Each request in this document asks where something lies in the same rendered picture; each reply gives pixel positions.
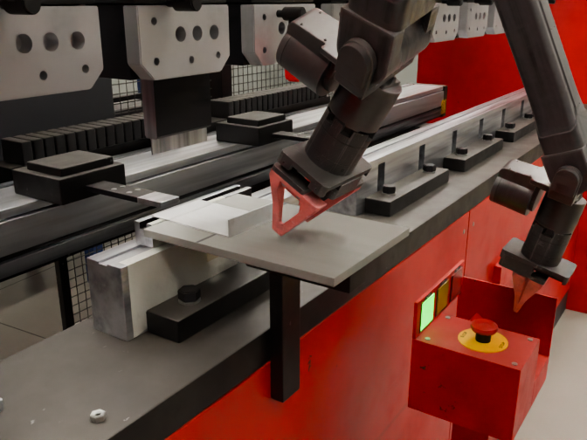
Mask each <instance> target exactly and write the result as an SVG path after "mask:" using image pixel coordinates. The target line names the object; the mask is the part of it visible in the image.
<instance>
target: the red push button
mask: <svg viewBox="0 0 587 440"><path fill-rule="evenodd" d="M470 327H471V328H472V330H473V331H474V332H475V333H476V334H475V339H476V341H478V342H479V343H489V342H490V341H491V335H494V334H496V333H497V331H498V325H497V324H496V323H495V322H493V321H491V320H488V319H476V320H473V321H472V322H471V325H470Z"/></svg>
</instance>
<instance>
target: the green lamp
mask: <svg viewBox="0 0 587 440"><path fill-rule="evenodd" d="M434 294H435V293H434ZM434 294H433V295H432V296H431V297H430V298H429V299H427V300H426V301H425V302H424V303H423V305H422V318H421V330H420V331H422V330H423V329H424V328H425V327H426V326H427V325H428V324H429V323H430V322H431V321H432V317H433V306H434Z"/></svg>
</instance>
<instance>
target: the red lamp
mask: <svg viewBox="0 0 587 440"><path fill-rule="evenodd" d="M462 270H463V267H461V268H460V269H459V270H458V271H457V272H456V273H455V274H454V275H452V292H451V300H452V299H453V298H454V297H455V296H456V295H457V294H458V293H459V292H460V289H461V280H462Z"/></svg>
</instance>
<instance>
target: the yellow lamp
mask: <svg viewBox="0 0 587 440"><path fill-rule="evenodd" d="M448 289H449V279H448V280H447V281H446V282H445V283H444V284H443V285H442V286H441V287H440V288H439V291H438V303H437V314H436V315H438V314H439V313H440V311H441V310H442V309H443V308H444V307H445V306H446V305H447V300H448Z"/></svg>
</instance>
